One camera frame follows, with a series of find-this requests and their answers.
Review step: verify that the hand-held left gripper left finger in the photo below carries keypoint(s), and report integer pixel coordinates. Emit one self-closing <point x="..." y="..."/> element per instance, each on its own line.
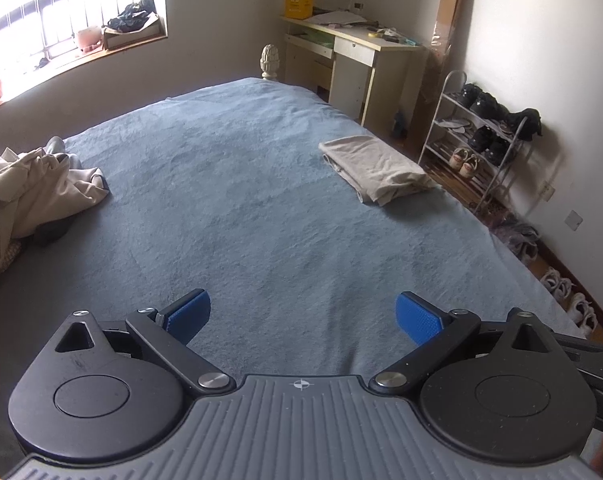
<point x="189" y="312"/>

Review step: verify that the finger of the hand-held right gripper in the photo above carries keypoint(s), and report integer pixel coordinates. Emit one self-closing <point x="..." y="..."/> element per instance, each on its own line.
<point x="596" y="357"/>

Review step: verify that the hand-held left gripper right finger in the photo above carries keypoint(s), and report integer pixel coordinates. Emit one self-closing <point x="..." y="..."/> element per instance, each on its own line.
<point x="419" y="317"/>

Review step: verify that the beige pants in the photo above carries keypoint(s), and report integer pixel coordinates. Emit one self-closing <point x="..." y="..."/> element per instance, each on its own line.
<point x="376" y="165"/>

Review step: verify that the crumpled beige clothes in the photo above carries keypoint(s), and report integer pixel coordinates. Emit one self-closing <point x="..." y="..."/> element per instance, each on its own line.
<point x="36" y="185"/>

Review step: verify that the dark blue clothes bundle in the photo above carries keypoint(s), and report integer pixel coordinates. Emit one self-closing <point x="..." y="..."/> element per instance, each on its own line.
<point x="129" y="17"/>

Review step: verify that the white sneaker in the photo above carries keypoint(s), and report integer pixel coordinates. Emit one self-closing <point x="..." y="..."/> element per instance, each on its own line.
<point x="581" y="312"/>
<point x="556" y="284"/>

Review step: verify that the blue-grey bed blanket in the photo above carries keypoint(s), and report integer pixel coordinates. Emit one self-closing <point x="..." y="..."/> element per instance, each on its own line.
<point x="231" y="210"/>

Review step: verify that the grey sneaker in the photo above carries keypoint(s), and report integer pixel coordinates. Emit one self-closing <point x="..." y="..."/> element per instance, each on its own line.
<point x="519" y="242"/>

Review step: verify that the beige sneaker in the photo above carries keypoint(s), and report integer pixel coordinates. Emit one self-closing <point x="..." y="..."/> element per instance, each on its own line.
<point x="459" y="157"/>
<point x="470" y="166"/>

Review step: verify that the metal shoe rack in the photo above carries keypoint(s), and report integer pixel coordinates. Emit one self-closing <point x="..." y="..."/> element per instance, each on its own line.
<point x="439" y="149"/>

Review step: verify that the black shoe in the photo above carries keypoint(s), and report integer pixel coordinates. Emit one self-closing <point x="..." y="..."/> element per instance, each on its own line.
<point x="466" y="96"/>
<point x="499" y="151"/>
<point x="489" y="106"/>
<point x="481" y="139"/>

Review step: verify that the patterned knitted cloth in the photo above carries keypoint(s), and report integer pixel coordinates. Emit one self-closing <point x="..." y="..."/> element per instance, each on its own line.
<point x="10" y="252"/>

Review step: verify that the grey insole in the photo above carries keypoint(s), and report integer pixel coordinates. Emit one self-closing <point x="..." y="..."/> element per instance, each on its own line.
<point x="455" y="125"/>

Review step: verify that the black boot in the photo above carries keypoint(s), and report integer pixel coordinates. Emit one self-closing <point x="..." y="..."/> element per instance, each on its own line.
<point x="524" y="124"/>

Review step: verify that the cream desk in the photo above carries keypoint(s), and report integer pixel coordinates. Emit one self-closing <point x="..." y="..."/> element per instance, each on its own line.
<point x="351" y="90"/>

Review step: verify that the cream bedpost finial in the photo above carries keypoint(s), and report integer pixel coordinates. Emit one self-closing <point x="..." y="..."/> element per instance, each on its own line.
<point x="270" y="60"/>

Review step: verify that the cardboard box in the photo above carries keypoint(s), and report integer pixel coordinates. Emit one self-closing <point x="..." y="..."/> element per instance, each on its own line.
<point x="131" y="41"/>

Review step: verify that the pink pot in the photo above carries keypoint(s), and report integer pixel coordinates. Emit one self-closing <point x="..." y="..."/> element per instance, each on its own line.
<point x="89" y="40"/>

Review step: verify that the white paper sheets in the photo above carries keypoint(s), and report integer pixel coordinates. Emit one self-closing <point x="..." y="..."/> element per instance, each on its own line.
<point x="339" y="16"/>

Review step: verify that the tall wooden board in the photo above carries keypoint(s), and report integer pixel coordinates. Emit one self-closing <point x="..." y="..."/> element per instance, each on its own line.
<point x="451" y="5"/>

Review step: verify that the barred window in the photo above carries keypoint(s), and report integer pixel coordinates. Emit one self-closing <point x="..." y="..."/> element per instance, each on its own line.
<point x="56" y="10"/>

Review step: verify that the white wall socket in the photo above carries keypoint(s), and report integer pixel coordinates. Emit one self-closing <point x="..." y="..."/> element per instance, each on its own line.
<point x="574" y="220"/>
<point x="548" y="191"/>

